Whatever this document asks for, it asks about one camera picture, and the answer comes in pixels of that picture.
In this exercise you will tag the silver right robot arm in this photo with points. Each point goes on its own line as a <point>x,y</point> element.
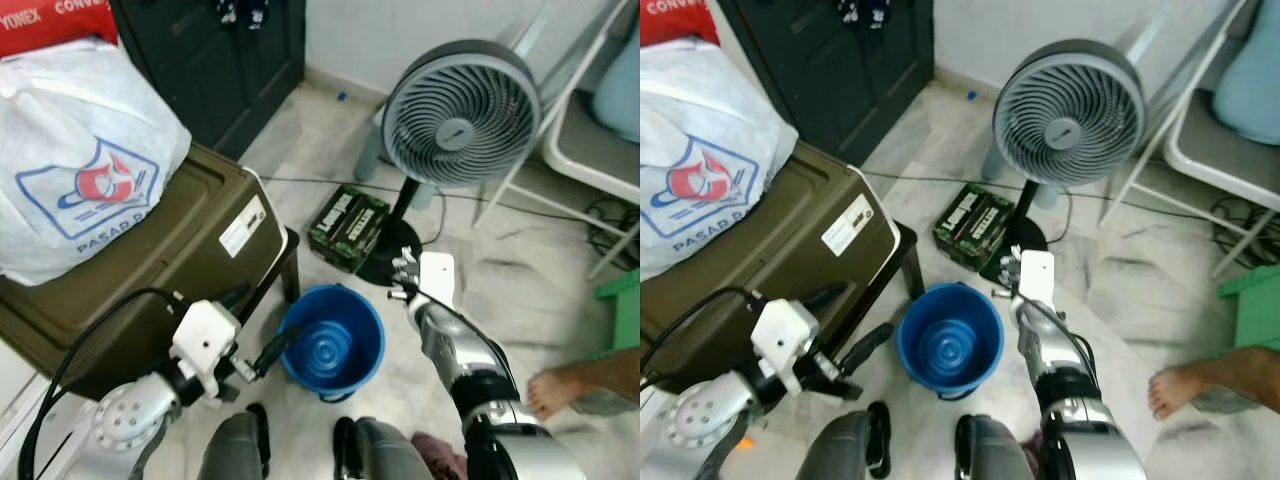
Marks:
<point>1075,400</point>
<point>470,360</point>

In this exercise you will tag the green plastic stool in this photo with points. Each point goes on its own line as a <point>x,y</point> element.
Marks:
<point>1255,310</point>
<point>625,310</point>

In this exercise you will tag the green black carton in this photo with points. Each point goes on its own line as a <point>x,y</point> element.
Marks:
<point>970,225</point>
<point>345,225</point>

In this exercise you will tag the olive plastic storage box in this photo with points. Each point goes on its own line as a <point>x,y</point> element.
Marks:
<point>820,200</point>
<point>200,210</point>

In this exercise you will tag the silver wrapper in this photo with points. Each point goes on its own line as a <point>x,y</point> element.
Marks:
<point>1008,265</point>
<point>405,268</point>

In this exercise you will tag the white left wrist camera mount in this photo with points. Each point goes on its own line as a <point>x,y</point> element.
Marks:
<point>785,340</point>
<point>205,340</point>

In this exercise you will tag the dark green cabinet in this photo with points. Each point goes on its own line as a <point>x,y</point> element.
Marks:
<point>820,70</point>
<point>200,70</point>

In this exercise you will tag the blue plastic bucket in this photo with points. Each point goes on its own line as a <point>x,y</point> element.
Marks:
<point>950,345</point>
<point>330,345</point>

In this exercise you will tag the white printed shopping bag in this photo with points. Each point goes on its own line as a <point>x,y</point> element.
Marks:
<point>60,120</point>
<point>690,120</point>

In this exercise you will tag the person's bare foot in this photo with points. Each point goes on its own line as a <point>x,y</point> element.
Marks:
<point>1185,388</point>
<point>560,390</point>

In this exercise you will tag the light blue cushion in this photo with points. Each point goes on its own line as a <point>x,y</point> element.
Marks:
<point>1250,90</point>
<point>620,95</point>

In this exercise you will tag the pale teal plastic object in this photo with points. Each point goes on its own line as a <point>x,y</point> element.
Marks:
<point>368,150</point>

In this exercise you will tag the silver robot leg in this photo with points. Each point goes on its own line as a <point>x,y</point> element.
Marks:
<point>390,455</point>
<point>840,450</point>
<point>1000,455</point>
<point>230,450</point>

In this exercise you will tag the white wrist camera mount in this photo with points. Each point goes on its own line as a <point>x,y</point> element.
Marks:
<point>785,340</point>
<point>438,280</point>
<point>205,340</point>
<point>1037,278</point>

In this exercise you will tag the silver left robot leg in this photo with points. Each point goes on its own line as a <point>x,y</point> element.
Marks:
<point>840,450</point>
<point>230,450</point>

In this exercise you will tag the silver right robot leg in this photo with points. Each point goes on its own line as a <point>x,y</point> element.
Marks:
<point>390,455</point>
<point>1000,455</point>

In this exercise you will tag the black white patterned garment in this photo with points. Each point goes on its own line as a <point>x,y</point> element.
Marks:
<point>240,10</point>
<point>865,10</point>

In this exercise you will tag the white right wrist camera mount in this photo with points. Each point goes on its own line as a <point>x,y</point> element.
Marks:
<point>438,280</point>
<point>1037,278</point>

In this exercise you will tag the red sports bag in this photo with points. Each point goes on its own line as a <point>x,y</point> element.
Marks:
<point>50,25</point>
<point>670,20</point>

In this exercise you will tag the grey standing fan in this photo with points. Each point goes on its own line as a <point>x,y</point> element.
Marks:
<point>1070,115</point>
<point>460,120</point>

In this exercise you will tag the white folding chair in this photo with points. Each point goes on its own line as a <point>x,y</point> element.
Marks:
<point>1210,150</point>
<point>580,150</point>

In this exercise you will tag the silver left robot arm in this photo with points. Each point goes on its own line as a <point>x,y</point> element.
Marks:
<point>130,420</point>
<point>710,420</point>

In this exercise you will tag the maroon cloth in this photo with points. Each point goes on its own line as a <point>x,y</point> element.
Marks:
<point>435,460</point>
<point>1035,455</point>

